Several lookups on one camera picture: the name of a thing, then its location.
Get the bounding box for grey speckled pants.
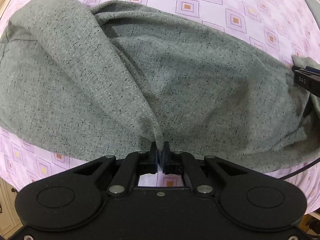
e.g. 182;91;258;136
1;0;319;172

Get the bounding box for grey folded cloth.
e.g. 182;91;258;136
305;0;320;26

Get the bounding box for cream bedside cabinet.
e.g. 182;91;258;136
0;178;22;239

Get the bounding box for black cable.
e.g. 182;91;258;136
278;156;320;180

